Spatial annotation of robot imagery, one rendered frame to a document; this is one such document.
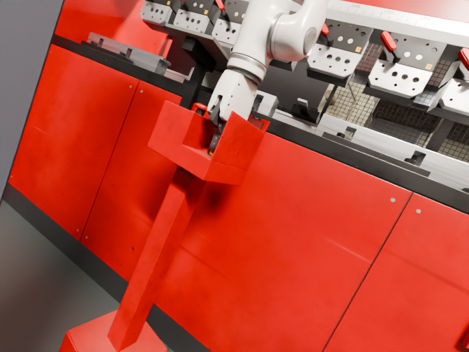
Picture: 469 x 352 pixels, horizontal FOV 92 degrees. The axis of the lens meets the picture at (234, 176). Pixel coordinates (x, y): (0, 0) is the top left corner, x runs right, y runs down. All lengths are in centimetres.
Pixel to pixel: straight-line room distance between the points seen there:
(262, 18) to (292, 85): 96
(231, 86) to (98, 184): 77
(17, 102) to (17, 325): 87
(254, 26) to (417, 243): 63
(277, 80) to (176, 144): 105
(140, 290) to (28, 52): 58
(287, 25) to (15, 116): 42
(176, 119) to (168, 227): 26
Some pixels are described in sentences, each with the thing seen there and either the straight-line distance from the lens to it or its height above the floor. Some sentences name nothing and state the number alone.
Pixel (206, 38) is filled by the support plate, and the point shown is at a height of 99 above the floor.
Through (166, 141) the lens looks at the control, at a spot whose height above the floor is 69.
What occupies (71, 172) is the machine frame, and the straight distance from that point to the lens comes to 123.
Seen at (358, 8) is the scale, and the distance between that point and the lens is 98.
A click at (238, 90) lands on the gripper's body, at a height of 86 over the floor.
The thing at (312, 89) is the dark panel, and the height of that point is 121.
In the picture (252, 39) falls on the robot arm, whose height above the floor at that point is 95.
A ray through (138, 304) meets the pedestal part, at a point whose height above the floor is 28.
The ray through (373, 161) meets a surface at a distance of 71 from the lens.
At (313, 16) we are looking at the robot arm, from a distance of 51.
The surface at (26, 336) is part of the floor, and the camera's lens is 101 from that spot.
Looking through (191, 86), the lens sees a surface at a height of 87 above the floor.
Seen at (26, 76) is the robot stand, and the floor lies 74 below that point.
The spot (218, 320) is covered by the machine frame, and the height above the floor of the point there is 21.
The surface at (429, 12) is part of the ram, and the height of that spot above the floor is 133.
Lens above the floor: 75
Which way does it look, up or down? 7 degrees down
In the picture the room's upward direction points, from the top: 24 degrees clockwise
